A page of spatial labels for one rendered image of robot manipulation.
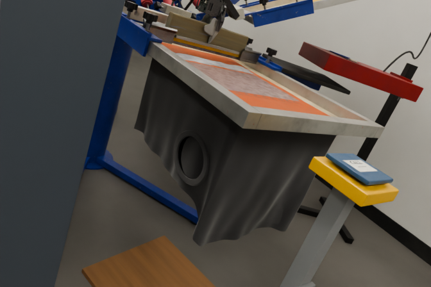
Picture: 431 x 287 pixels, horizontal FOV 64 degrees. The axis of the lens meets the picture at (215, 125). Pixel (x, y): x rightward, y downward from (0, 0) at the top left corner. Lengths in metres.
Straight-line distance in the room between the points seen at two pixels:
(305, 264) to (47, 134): 0.59
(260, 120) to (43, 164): 0.44
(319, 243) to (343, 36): 2.73
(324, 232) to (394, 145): 2.29
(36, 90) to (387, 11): 2.90
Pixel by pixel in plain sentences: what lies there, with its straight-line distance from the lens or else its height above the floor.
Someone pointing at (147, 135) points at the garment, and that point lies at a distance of 1.20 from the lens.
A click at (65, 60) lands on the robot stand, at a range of 0.67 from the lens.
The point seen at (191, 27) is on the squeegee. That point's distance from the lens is 1.27.
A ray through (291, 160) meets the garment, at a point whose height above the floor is 0.82.
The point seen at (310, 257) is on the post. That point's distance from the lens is 0.82.
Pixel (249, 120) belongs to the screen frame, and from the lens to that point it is 0.71.
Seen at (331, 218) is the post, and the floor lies 0.85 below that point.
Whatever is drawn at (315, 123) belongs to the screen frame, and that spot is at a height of 0.98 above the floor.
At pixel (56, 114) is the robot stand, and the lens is 0.71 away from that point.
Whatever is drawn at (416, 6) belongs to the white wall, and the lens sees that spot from 3.16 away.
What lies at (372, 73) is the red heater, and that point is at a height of 1.09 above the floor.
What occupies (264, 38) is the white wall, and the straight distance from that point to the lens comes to 3.98.
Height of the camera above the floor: 1.17
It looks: 19 degrees down
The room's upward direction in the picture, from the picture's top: 21 degrees clockwise
